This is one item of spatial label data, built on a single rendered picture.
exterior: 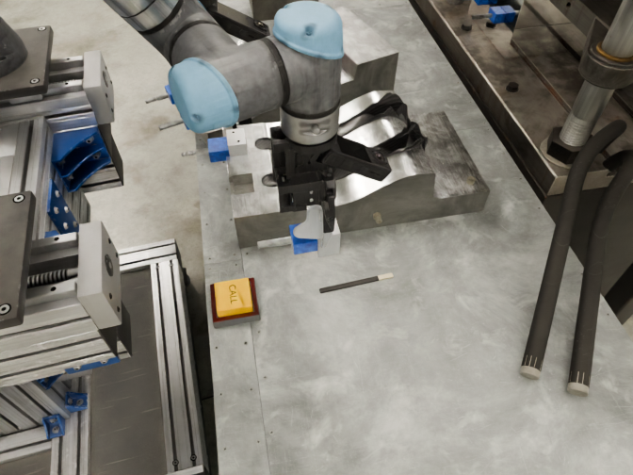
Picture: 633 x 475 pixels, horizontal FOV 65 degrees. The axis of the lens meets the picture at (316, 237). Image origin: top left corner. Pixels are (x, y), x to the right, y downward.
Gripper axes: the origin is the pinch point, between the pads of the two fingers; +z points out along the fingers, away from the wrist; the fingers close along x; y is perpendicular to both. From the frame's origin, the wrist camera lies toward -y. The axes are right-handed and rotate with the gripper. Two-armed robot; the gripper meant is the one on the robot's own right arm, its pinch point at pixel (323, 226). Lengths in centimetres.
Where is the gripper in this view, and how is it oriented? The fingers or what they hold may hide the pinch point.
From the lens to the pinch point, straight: 80.6
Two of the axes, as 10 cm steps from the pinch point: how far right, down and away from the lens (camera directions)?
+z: 0.0, 6.3, 7.8
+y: -9.8, 1.5, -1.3
